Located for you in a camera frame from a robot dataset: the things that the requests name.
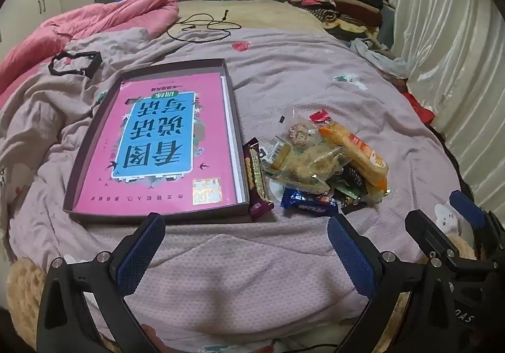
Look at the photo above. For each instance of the blue wafer packet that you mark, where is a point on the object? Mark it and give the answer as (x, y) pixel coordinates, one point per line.
(309, 204)

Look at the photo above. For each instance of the round pastry clear packet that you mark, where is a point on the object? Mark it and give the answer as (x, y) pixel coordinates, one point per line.
(298, 135)

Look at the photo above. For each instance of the pile of folded clothes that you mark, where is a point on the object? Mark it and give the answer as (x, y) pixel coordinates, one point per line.
(347, 2)

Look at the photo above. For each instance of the light blue garment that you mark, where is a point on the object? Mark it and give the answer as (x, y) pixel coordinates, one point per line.
(378, 55)

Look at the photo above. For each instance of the black plastic frame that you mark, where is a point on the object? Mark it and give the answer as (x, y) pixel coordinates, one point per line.
(92, 65)

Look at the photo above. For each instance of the beige plush toy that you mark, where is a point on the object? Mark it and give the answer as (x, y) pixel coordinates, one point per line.
(23, 290)

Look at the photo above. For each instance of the white curtain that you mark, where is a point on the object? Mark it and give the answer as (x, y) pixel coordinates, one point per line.
(442, 41)

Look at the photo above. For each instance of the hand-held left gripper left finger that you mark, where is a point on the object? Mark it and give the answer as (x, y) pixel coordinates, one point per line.
(142, 254)

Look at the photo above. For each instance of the person's left hand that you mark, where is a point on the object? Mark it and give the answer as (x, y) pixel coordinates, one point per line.
(154, 339)

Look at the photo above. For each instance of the pink book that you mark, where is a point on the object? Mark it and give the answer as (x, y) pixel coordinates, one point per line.
(118, 128)

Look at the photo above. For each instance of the red cloth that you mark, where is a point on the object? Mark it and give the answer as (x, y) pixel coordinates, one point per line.
(422, 110)

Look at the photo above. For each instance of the orange bread packet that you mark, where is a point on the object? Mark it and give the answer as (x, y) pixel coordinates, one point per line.
(359, 152)

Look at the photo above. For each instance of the purple printed blanket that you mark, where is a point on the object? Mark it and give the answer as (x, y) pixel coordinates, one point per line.
(296, 73)

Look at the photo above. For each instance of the black green nut packet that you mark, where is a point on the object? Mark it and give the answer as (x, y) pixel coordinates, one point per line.
(347, 193)

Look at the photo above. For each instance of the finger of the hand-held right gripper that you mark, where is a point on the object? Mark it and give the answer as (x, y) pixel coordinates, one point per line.
(465, 207)
(426, 230)

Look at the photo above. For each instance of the pink quilt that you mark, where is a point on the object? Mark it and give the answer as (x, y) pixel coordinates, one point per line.
(98, 18)

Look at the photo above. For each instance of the red candy packet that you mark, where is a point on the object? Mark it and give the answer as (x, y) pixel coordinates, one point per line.
(319, 115)

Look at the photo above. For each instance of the beige bed sheet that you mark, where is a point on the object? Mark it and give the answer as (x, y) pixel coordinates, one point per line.
(268, 16)

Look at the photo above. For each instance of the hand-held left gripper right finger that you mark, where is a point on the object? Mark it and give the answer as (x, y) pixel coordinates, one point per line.
(351, 254)

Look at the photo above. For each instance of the purple biscuit packet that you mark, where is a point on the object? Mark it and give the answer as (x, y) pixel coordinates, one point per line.
(254, 175)

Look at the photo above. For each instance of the shallow cardboard box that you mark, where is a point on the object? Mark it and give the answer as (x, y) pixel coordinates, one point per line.
(98, 140)

